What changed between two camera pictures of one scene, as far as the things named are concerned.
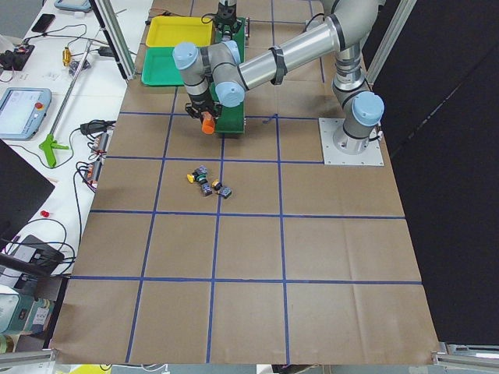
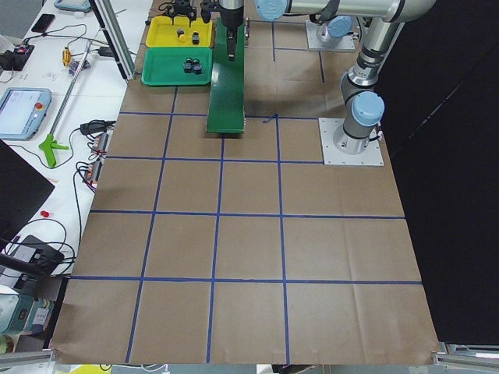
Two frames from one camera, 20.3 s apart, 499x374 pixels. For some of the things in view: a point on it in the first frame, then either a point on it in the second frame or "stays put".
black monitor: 23,190 stays put
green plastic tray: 160,68 stays put
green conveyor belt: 230,120 stays put
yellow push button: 190,178 -> 180,34
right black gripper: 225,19 -> 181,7
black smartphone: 43,22 stays put
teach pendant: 23,111 stays put
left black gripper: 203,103 -> 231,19
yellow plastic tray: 167,31 stays put
